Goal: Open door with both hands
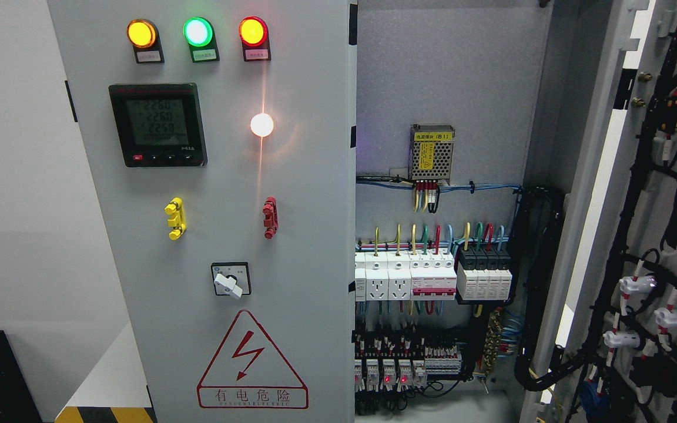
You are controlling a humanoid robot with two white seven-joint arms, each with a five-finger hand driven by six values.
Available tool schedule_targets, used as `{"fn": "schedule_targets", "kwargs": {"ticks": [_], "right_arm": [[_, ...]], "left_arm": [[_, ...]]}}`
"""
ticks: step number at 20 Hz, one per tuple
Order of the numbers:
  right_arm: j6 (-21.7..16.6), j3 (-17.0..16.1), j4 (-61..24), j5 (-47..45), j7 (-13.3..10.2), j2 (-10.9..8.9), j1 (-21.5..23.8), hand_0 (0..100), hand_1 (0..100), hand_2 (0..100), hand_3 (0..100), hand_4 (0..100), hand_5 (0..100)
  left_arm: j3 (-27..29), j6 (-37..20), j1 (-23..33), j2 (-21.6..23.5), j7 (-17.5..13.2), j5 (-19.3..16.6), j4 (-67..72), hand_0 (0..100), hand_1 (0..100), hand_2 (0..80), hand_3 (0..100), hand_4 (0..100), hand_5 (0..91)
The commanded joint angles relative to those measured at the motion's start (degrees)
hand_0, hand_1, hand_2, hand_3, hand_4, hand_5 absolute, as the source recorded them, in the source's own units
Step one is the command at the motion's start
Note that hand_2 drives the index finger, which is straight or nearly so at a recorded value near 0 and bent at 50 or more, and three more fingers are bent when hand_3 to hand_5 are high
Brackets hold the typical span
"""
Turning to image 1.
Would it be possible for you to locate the grey cabinet door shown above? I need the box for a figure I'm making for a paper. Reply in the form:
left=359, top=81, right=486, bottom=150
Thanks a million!
left=48, top=1, right=356, bottom=422
left=510, top=1, right=677, bottom=422

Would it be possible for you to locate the red indicator lamp left door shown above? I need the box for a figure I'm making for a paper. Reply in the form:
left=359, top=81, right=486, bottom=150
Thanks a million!
left=239, top=16, right=268, bottom=48

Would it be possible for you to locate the green indicator lamp left door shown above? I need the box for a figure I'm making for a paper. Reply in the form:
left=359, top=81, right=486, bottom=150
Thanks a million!
left=183, top=16, right=214, bottom=48

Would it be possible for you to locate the yellow indicator lamp left door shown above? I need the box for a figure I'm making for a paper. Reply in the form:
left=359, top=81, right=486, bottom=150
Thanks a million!
left=126, top=19, right=157, bottom=49

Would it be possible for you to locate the white socket and breaker row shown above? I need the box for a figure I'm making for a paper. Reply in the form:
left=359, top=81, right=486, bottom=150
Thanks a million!
left=354, top=248, right=457, bottom=303

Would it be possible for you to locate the perforated metal power supply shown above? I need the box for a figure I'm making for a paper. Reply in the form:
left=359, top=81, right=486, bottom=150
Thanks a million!
left=408, top=124, right=455, bottom=180

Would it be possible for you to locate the white lit indicator lamp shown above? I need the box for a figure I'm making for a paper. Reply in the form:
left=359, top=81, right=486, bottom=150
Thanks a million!
left=250, top=112, right=274, bottom=137

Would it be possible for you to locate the lower relay terminal row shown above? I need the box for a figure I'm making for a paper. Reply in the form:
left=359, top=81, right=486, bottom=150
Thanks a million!
left=351, top=325, right=462, bottom=393

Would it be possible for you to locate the black surge protector block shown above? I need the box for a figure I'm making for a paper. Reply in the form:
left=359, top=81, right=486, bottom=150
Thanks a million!
left=456, top=246, right=513, bottom=304

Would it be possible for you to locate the red electric hazard warning sticker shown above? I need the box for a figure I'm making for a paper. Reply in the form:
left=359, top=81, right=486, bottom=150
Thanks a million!
left=197, top=310, right=309, bottom=409

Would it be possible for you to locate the black digital power meter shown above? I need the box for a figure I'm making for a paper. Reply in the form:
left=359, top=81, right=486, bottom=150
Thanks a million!
left=108, top=83, right=207, bottom=167

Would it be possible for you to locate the red terminal post pair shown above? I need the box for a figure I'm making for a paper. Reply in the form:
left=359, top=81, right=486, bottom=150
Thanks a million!
left=262, top=196, right=279, bottom=239

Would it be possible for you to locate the white rotary selector switch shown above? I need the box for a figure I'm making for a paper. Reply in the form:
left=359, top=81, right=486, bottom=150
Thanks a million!
left=210, top=261, right=252, bottom=299

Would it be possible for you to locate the yellow terminal post pair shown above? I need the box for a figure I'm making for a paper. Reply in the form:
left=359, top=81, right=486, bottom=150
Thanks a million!
left=164, top=196, right=186, bottom=240

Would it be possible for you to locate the black right wire harness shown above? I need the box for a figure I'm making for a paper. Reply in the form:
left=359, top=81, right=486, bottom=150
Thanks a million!
left=514, top=185, right=587, bottom=393

